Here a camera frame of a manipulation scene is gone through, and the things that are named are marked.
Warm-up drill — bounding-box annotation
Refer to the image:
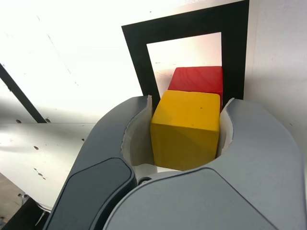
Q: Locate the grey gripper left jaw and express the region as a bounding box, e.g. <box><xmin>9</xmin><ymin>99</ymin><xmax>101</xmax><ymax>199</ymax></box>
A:
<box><xmin>45</xmin><ymin>94</ymin><xmax>159</xmax><ymax>230</ymax></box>

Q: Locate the red cube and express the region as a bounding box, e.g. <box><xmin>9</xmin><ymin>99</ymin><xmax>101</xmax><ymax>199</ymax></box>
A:
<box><xmin>168</xmin><ymin>66</ymin><xmax>224</xmax><ymax>107</ymax></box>

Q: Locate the black tape strip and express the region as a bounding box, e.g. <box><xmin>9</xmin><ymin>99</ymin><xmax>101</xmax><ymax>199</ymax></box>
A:
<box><xmin>0</xmin><ymin>62</ymin><xmax>48</xmax><ymax>124</ymax></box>

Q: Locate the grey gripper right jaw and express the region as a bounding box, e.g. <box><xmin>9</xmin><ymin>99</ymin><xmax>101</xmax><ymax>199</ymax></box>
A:
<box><xmin>103</xmin><ymin>96</ymin><xmax>304</xmax><ymax>230</ymax></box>

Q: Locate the yellow cube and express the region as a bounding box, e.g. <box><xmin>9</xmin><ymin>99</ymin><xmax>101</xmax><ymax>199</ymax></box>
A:
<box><xmin>150</xmin><ymin>90</ymin><xmax>221</xmax><ymax>172</ymax></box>

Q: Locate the black tape square outline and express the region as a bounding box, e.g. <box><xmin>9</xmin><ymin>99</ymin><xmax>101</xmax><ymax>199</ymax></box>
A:
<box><xmin>121</xmin><ymin>0</ymin><xmax>250</xmax><ymax>103</ymax></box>

